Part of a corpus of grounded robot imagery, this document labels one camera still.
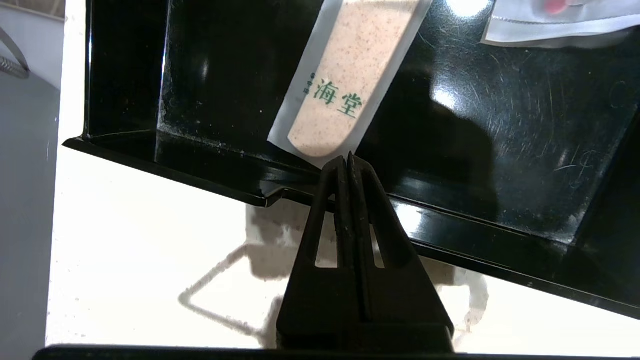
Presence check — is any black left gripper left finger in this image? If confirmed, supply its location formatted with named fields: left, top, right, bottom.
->
left=276, top=155, right=369, bottom=352

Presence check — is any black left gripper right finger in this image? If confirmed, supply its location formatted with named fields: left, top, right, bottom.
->
left=348, top=151, right=456, bottom=352

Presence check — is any black plastic tray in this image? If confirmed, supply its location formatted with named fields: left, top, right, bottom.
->
left=62, top=0, right=640, bottom=321

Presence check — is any comb packet with green print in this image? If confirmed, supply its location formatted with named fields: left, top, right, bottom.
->
left=267, top=0, right=435, bottom=170

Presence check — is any flat white plastic packet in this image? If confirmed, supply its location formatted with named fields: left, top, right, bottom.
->
left=481, top=0, right=640, bottom=50

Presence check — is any metal flexible hose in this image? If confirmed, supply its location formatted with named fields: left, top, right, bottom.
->
left=0, top=27, right=31, bottom=81

